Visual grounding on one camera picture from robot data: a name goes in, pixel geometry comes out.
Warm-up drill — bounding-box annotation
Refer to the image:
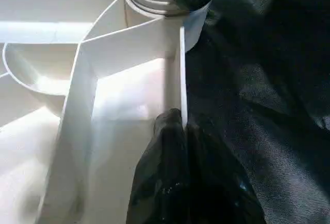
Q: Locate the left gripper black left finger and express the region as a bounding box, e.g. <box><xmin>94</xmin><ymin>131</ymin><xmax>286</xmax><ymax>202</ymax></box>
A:
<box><xmin>125</xmin><ymin>108</ymin><xmax>190</xmax><ymax>224</ymax></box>

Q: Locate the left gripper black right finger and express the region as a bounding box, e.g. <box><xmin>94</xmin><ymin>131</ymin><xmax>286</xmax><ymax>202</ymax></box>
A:
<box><xmin>185</xmin><ymin>123</ymin><xmax>268</xmax><ymax>224</ymax></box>

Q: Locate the white plastic table top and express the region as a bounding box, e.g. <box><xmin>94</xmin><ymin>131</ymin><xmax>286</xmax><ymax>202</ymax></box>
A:
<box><xmin>0</xmin><ymin>0</ymin><xmax>209</xmax><ymax>224</ymax></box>

